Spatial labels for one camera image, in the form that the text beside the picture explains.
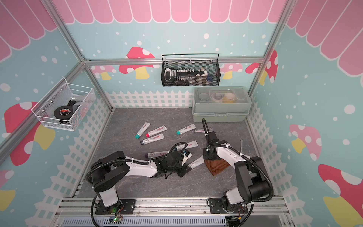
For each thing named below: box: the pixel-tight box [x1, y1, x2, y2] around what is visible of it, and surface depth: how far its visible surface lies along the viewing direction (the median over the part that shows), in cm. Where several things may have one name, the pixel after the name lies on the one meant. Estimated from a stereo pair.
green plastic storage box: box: [191, 86, 252, 123], surface depth 104 cm
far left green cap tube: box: [134, 122, 152, 140], surface depth 107 cm
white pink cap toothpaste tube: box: [145, 124, 168, 138], surface depth 107 cm
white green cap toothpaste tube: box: [176, 123, 197, 136], surface depth 107 cm
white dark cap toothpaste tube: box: [139, 133, 165, 146], surface depth 101 cm
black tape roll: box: [53, 100, 77, 121], surface depth 71 cm
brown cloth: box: [204, 158, 231, 176], surface depth 88 cm
